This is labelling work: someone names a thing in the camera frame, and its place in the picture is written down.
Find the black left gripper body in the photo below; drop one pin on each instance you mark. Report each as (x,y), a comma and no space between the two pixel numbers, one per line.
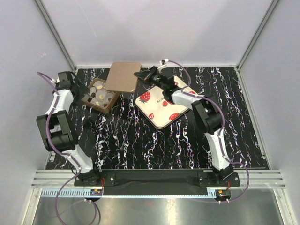
(81,91)

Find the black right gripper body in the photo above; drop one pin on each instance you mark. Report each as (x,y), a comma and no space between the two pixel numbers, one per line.
(153,75)

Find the brown chocolate box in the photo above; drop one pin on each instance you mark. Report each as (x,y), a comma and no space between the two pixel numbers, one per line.
(99,98)

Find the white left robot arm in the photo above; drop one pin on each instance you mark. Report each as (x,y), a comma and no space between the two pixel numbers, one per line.
(57,131)

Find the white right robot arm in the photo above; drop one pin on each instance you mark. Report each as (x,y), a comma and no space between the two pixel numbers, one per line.
(207,113)

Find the strawberry print tray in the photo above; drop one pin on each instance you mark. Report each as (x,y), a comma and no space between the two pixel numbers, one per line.
(157,110)

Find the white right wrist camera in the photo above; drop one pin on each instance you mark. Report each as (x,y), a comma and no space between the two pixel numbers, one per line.
(162,64)

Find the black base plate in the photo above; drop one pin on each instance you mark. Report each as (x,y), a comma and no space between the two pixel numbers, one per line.
(163,182)

